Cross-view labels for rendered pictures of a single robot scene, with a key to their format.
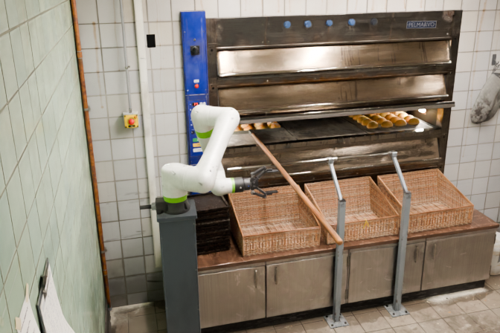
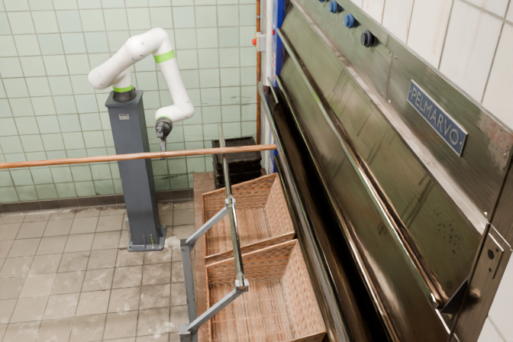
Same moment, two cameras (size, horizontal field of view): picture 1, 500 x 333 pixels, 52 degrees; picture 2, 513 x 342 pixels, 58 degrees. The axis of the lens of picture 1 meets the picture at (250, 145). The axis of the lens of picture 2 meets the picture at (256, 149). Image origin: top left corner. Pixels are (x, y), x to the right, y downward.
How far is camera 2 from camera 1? 4.21 m
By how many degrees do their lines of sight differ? 86
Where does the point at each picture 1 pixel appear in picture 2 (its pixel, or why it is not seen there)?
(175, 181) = not seen: hidden behind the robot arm
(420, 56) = (406, 204)
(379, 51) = (369, 120)
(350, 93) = (333, 164)
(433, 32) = (453, 167)
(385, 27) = (382, 69)
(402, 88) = (376, 246)
